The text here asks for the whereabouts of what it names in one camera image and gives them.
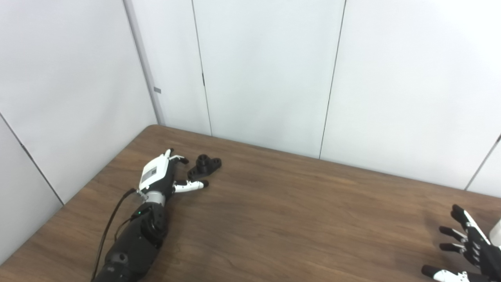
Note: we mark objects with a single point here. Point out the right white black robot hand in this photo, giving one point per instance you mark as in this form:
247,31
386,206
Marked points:
487,258

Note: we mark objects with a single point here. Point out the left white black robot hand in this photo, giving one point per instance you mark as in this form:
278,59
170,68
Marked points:
154,172

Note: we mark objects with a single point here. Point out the round white block with holes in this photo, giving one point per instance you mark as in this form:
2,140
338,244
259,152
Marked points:
497,233

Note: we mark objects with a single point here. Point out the black flanged holder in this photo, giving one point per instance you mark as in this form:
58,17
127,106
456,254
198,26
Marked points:
203,167

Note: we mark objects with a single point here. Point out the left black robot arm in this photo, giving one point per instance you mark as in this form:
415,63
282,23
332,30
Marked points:
135,243

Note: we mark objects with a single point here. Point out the gray partition corner post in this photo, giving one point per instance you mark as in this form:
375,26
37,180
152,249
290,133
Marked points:
145,66

